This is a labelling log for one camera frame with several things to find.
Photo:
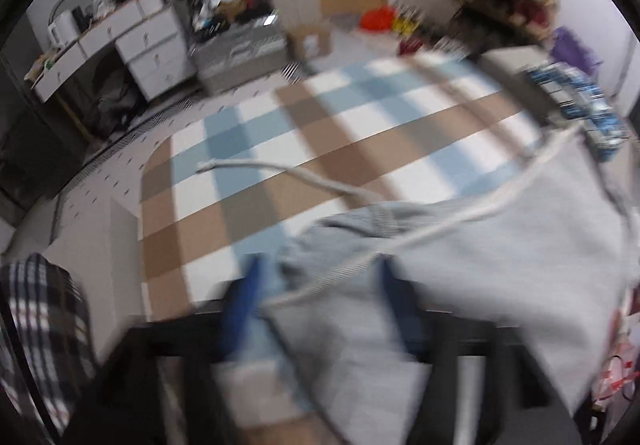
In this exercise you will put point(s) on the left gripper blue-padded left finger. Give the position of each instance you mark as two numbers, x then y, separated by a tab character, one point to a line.
122	403

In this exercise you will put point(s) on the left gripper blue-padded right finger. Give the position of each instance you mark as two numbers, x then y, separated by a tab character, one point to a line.
519	403

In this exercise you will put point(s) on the grey printed hoodie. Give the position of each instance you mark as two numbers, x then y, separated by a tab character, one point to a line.
551	252

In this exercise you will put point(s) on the black white plaid garment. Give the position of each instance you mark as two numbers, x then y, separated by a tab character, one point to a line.
52	321

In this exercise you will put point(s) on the grey storage box left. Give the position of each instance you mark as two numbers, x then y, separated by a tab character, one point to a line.
101	251

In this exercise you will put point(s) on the checkered bed sheet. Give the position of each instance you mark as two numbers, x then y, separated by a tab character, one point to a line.
424	128

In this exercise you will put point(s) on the blue white plaid garment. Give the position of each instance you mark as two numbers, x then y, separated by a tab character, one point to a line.
578	97

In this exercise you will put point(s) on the silver aluminium suitcase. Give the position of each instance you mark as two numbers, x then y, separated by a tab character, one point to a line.
241	54

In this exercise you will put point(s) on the white drawer desk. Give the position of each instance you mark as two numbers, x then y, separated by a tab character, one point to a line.
149	39

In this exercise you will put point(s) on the purple bag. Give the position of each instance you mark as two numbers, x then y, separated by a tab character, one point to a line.
568	48

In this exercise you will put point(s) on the small cardboard box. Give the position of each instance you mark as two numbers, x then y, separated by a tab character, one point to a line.
309	41

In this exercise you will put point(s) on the white electric kettle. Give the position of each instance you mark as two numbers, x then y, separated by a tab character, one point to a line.
63	31

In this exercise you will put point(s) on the orange red bag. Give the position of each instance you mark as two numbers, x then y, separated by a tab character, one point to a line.
378	20

